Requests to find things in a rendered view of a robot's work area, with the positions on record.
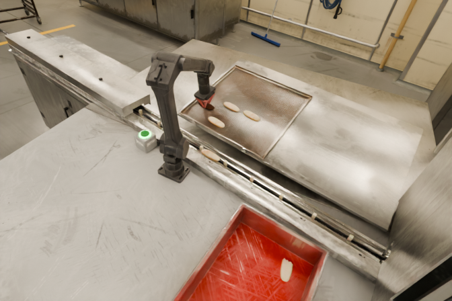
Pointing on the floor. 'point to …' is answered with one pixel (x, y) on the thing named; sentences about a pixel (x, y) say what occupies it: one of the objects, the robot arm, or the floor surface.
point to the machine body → (66, 101)
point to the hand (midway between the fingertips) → (206, 104)
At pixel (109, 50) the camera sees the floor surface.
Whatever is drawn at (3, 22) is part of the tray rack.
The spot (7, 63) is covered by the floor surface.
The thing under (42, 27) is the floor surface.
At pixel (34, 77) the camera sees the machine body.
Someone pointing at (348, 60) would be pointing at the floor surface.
